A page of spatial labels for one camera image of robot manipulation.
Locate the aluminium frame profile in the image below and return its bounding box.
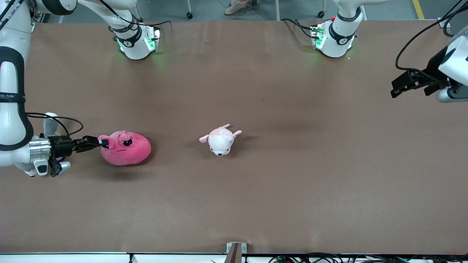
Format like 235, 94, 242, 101
438, 0, 468, 28

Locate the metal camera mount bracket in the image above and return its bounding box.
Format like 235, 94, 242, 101
224, 242, 247, 263

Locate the hot pink round plush toy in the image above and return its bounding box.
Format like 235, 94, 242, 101
98, 130, 152, 167

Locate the person's beige shoe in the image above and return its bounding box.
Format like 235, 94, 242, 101
224, 0, 258, 16

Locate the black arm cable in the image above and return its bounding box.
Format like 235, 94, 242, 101
25, 112, 84, 138
396, 0, 465, 72

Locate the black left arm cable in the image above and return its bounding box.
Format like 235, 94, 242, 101
396, 0, 465, 72

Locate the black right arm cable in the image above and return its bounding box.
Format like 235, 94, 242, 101
25, 112, 84, 138

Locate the pale pink white plush puppy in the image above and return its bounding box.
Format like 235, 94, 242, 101
199, 124, 242, 156

